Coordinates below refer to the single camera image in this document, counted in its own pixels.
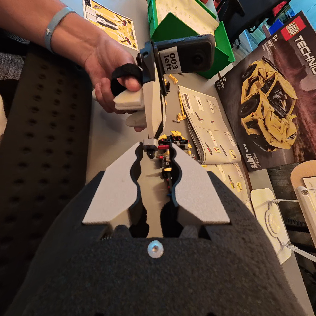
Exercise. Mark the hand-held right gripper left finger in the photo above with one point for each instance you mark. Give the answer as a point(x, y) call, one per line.
point(111, 195)

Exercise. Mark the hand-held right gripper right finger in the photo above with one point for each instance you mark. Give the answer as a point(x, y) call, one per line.
point(200, 197)

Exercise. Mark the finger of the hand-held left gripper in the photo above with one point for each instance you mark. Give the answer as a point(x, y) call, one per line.
point(155, 108)

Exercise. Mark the grey connector with red pin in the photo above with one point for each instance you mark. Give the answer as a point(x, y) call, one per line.
point(149, 144)

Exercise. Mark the person's left forearm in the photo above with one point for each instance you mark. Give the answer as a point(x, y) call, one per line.
point(29, 22)

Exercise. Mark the grey desk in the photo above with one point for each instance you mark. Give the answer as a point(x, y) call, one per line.
point(111, 138)

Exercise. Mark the person's left hand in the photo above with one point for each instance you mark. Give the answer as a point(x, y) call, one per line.
point(103, 61)

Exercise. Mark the yellow piece with long rod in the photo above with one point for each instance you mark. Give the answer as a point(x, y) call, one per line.
point(182, 116)

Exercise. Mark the green storage bin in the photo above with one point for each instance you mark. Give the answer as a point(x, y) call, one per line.
point(177, 27)

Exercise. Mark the partly built yellow toy car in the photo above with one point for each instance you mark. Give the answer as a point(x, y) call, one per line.
point(164, 167)

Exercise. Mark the open instruction booklet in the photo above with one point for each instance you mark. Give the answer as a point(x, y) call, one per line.
point(212, 128)

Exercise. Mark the black office chair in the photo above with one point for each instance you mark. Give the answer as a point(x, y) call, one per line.
point(246, 14)

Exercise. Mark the document holder stand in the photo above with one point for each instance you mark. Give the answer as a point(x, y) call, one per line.
point(269, 217)

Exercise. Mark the yellow sticker sheet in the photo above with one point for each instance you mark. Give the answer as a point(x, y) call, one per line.
point(108, 22)

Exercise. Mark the toy car box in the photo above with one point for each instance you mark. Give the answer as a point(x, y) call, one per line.
point(271, 98)

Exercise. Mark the printed instruction sheet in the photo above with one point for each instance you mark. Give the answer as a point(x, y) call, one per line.
point(309, 185)

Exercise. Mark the blue wristband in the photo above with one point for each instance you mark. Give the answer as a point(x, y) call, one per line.
point(58, 27)

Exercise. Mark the white t-shirt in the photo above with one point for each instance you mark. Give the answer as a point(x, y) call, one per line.
point(2, 116)

